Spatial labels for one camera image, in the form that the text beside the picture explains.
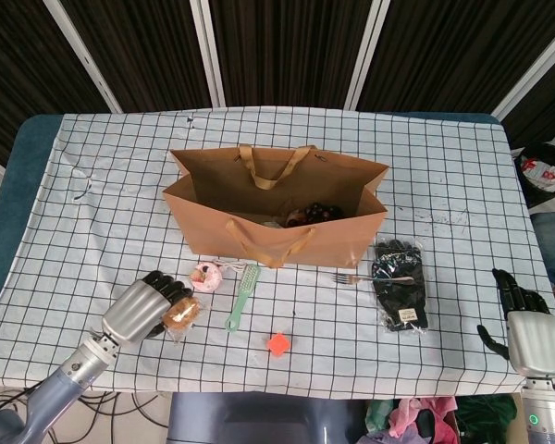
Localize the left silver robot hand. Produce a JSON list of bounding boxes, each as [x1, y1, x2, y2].
[[101, 270, 200, 346]]

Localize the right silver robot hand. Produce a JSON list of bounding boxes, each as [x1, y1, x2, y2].
[[476, 267, 555, 378]]

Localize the round bun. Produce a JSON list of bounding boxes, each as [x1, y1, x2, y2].
[[161, 295, 204, 344]]

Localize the pink toy cake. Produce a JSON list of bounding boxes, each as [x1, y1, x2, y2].
[[188, 261, 222, 293]]

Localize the dark red grape bunch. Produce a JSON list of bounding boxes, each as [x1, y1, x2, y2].
[[291, 202, 343, 228]]

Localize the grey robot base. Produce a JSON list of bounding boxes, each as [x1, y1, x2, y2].
[[168, 391, 369, 444]]

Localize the brown paper shopping bag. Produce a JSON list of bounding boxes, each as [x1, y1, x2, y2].
[[161, 144, 390, 269]]

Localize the white checkered tablecloth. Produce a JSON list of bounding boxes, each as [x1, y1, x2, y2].
[[0, 106, 555, 400]]

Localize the dark green cloth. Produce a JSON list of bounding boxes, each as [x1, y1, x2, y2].
[[457, 395, 519, 438]]

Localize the pink cloth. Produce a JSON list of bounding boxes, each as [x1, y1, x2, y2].
[[388, 396, 459, 438]]

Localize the packaged black gloves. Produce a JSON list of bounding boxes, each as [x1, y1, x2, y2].
[[371, 239, 430, 333]]

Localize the orange cube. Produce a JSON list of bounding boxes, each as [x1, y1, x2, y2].
[[265, 331, 291, 357]]

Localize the metal fork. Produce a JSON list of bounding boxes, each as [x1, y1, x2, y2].
[[333, 272, 415, 284]]

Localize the teal padded table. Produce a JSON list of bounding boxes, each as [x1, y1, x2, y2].
[[0, 110, 555, 385]]

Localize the black floor cables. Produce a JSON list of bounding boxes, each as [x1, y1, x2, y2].
[[0, 386, 172, 444]]

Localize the green handled brush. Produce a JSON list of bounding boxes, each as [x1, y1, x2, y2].
[[224, 263, 262, 332]]

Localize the white cable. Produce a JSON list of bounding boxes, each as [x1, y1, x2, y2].
[[215, 261, 246, 277]]

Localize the white partition post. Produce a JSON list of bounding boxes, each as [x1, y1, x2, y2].
[[43, 0, 124, 115], [492, 18, 555, 121], [344, 0, 389, 110], [189, 0, 227, 107]]

